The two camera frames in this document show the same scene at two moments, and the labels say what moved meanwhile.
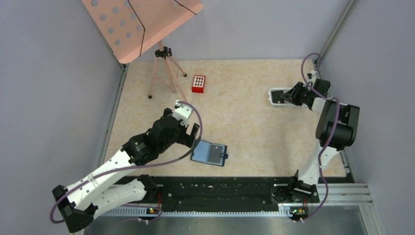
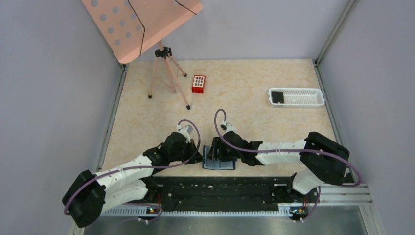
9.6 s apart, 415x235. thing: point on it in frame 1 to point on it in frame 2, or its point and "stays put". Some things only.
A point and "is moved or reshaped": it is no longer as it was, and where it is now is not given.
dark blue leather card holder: [206, 152] is moved or reshaped
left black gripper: [188, 137] to [197, 155]
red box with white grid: [198, 83] stays put
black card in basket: [276, 98] stays put
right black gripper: [299, 95] to [221, 151]
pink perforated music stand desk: [130, 26] stays put
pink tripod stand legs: [166, 54] stays put
